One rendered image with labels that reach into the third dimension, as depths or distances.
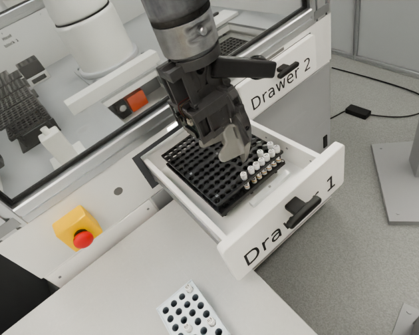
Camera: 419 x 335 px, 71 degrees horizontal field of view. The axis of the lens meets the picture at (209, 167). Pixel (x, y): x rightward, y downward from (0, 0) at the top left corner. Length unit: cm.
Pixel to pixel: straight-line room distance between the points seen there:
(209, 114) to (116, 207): 42
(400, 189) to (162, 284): 128
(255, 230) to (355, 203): 118
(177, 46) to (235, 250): 31
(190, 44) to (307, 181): 30
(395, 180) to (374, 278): 51
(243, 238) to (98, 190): 37
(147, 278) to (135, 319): 8
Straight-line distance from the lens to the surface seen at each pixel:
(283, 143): 65
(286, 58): 88
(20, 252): 76
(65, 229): 69
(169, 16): 36
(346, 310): 140
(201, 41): 38
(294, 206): 51
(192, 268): 67
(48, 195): 68
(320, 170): 55
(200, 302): 60
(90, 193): 71
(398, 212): 159
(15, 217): 70
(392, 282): 146
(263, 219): 49
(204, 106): 41
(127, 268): 74
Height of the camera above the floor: 133
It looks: 43 degrees down
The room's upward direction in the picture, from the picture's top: 23 degrees counter-clockwise
